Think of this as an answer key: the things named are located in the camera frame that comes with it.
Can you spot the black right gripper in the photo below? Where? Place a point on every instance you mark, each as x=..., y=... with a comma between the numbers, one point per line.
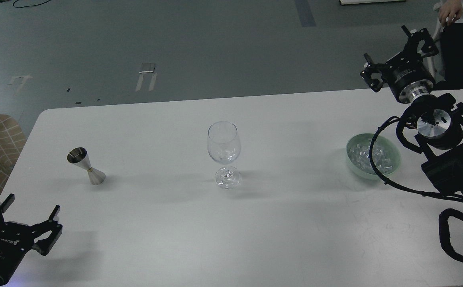
x=405, y=73

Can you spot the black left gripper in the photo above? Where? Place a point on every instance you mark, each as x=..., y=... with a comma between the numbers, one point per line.
x=17, y=239

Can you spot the steel cocktail jigger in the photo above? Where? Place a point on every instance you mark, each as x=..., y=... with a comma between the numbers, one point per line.
x=79, y=157

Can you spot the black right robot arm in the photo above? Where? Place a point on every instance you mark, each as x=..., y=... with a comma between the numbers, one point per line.
x=431, y=125

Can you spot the clear ice cubes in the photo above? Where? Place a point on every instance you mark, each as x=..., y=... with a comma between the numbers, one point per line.
x=383, y=156

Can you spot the clear wine glass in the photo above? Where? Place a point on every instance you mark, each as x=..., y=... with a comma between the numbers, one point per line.
x=224, y=147

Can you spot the person in black trousers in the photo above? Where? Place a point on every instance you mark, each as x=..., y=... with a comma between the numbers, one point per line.
x=462, y=48

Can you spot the green bowl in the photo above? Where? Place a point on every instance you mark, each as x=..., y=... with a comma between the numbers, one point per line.
x=398, y=160

